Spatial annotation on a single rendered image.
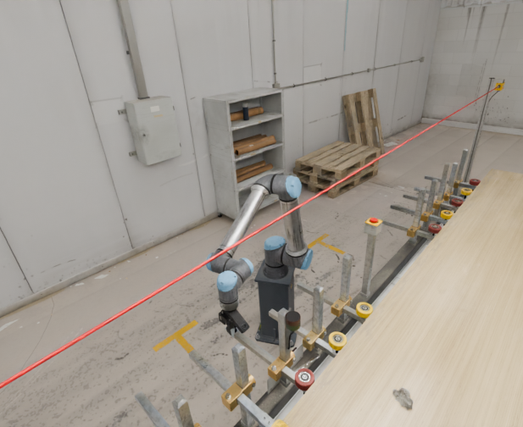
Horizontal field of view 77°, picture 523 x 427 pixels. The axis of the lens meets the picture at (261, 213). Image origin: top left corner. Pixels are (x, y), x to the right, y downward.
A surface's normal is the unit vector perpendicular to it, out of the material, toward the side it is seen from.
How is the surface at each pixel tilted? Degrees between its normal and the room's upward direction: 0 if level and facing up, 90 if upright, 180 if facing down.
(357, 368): 0
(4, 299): 90
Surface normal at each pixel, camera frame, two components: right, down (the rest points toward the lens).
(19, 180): 0.69, 0.31
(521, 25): -0.72, 0.36
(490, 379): -0.06, -0.88
